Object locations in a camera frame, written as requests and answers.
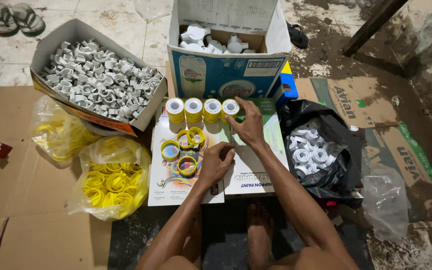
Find white and green brochure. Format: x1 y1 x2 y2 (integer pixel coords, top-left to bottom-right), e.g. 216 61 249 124
219 98 290 196

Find person's left hand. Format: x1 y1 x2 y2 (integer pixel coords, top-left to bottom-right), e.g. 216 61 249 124
199 142 236 189

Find grey flip-flop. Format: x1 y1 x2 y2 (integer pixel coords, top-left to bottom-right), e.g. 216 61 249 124
0 3 19 37
11 2 47 38

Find person's bare legs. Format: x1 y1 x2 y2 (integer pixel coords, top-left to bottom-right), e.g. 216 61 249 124
137 202 360 270

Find small blue and yellow box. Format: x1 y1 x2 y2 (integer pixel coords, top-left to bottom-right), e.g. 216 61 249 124
270 60 299 110

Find stack of yellow tape rolls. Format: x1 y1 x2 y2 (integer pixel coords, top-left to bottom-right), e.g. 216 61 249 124
184 97 204 124
165 97 185 125
220 98 240 124
203 98 222 124

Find green printed flat cardboard sheet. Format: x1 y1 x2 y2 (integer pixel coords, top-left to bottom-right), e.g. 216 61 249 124
294 76 432 223

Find brown cardboard box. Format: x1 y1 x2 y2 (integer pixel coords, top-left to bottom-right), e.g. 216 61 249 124
29 19 169 137

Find colourful paint brochure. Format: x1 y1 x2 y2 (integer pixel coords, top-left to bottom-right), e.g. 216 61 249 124
148 107 225 207

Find pile of grey pipe clips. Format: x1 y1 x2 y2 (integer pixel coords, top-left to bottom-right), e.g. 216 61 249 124
39 38 164 123

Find clear bag of yellow rings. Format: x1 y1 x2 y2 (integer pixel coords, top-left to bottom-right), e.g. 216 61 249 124
31 95 102 168

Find yellow plastic bag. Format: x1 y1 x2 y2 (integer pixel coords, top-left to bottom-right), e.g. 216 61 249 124
67 136 152 222

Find empty clear plastic bag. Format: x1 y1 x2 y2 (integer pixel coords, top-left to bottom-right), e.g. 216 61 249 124
361 164 412 245

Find black sandal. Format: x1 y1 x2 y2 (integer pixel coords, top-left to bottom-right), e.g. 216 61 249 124
286 20 310 50

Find black plastic bag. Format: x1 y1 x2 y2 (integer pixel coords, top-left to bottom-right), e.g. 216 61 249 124
277 99 366 200

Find blue printed cardboard box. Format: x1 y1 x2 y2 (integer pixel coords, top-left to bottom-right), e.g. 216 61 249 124
167 0 292 100

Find dark wooden beam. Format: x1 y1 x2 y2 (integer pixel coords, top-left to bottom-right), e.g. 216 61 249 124
341 0 409 58

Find plain flat cardboard sheet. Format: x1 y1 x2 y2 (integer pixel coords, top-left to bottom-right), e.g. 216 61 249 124
0 85 113 270

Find yellow plastic ring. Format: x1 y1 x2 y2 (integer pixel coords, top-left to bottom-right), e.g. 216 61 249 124
187 126 206 147
176 129 195 149
177 155 198 177
160 140 181 162

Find crumpled clear plastic sheet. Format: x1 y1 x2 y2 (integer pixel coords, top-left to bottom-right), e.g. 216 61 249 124
133 0 174 22

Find heap of white tape spools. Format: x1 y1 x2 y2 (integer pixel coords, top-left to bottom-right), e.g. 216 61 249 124
286 119 340 179

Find heap of white pipe fittings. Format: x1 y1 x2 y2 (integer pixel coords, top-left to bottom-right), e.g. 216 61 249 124
178 23 258 55

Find heap of loose yellow rings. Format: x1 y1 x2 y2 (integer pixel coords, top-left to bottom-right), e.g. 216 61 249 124
82 160 144 209

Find person's right hand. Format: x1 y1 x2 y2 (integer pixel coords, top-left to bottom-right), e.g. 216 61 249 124
224 97 268 151

